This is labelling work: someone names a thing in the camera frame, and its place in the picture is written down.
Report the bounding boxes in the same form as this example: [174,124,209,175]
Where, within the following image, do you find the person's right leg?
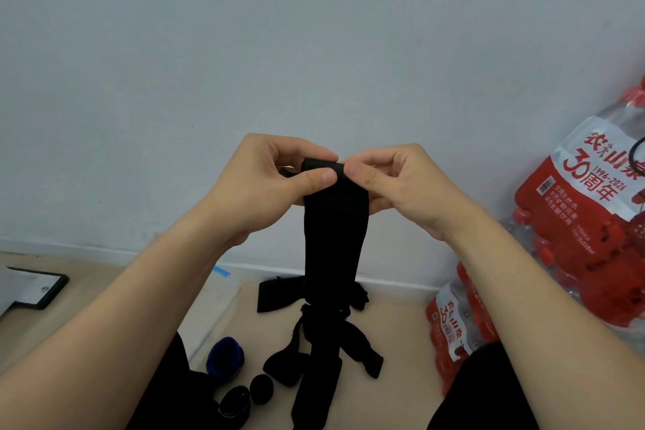
[426,341,541,430]

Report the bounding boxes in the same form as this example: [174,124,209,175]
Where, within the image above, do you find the person's left leg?
[126,331,225,430]

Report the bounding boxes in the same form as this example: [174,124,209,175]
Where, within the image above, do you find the small rolled black sock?
[249,373,276,405]

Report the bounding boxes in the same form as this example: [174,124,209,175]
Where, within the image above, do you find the rolled black grey sock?
[218,385,252,421]

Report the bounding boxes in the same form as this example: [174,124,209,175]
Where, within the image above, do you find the person's right forearm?
[442,207,645,430]

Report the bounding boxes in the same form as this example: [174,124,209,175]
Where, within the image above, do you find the rolled blue sock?
[206,336,246,385]

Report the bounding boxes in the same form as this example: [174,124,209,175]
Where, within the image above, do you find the black clipboard with paper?
[0,266,70,317]

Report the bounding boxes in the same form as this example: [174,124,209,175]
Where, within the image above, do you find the person's left hand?
[202,133,339,247]

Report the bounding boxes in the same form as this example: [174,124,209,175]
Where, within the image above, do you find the person's right hand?
[344,143,482,243]

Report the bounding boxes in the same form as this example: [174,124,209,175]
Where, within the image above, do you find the black cable loop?
[632,136,645,179]

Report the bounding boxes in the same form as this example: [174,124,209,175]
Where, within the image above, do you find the person's left forearm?
[0,203,250,430]

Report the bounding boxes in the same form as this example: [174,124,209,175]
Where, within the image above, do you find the white flat board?
[177,268,243,361]

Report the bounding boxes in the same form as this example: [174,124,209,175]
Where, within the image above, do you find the small red water bottle pack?
[425,261,501,396]

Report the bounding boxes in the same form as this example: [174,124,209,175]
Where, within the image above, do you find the large red water bottle pack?
[504,73,645,330]

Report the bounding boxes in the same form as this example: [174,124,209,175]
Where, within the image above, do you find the long black sock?
[301,158,372,305]

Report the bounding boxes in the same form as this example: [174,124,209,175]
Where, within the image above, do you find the person's leg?
[126,331,225,430]
[426,341,541,430]

